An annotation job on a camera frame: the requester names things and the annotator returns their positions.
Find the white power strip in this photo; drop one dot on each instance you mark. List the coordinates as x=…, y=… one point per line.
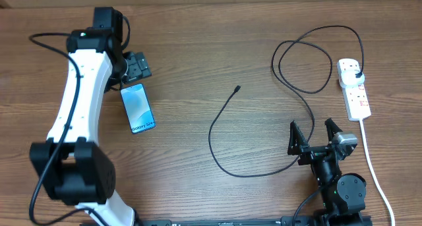
x=355, y=98

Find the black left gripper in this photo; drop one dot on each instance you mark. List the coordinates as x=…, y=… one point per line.
x=138, y=66

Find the white charger plug adapter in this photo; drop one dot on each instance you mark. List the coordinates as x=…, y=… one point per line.
x=349, y=79

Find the Samsung Galaxy smartphone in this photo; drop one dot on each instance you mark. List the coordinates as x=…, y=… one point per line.
x=137, y=108

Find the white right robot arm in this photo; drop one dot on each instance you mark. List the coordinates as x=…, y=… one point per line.
x=343, y=195

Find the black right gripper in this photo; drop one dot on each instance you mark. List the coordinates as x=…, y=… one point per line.
x=297, y=145

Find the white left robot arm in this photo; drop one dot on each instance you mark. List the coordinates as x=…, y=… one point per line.
x=70, y=164

